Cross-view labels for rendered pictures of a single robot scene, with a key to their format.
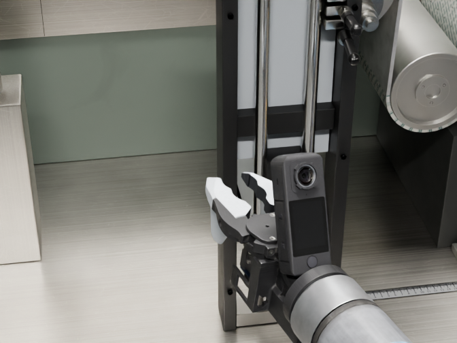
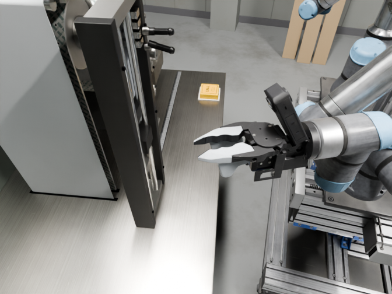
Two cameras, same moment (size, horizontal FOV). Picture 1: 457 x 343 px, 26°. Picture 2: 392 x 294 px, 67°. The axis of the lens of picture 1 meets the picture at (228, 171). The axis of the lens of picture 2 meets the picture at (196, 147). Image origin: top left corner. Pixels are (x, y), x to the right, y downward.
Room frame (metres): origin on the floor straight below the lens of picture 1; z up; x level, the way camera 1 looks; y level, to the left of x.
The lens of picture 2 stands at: (0.81, 0.34, 1.61)
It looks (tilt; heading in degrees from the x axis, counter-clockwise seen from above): 47 degrees down; 285
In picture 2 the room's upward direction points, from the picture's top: straight up
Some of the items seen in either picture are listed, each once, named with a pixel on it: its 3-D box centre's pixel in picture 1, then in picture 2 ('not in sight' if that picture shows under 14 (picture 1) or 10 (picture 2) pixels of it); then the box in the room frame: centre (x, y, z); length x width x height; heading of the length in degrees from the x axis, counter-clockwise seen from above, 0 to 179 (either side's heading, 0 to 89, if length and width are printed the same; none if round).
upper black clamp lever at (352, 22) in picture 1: (351, 23); (160, 31); (1.00, -0.14, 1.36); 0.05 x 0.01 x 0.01; 9
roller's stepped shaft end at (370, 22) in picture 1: (364, 15); not in sight; (1.08, -0.16, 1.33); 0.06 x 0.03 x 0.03; 9
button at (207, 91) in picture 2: not in sight; (209, 91); (1.00, -0.59, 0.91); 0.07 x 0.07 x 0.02; 9
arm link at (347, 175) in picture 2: not in sight; (333, 160); (0.62, -0.15, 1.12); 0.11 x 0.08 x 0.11; 116
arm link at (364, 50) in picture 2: not in sight; (364, 58); (0.43, -0.87, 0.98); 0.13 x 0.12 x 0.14; 64
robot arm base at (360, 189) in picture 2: not in sight; (366, 172); (0.44, -0.37, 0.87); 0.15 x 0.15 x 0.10
